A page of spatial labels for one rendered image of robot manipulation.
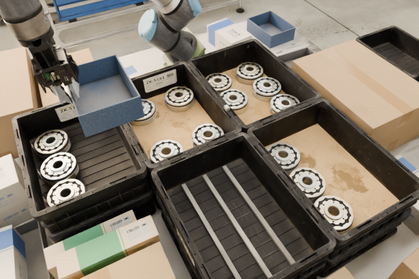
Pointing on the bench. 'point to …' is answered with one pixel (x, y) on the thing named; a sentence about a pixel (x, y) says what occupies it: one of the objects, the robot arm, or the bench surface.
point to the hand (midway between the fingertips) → (71, 96)
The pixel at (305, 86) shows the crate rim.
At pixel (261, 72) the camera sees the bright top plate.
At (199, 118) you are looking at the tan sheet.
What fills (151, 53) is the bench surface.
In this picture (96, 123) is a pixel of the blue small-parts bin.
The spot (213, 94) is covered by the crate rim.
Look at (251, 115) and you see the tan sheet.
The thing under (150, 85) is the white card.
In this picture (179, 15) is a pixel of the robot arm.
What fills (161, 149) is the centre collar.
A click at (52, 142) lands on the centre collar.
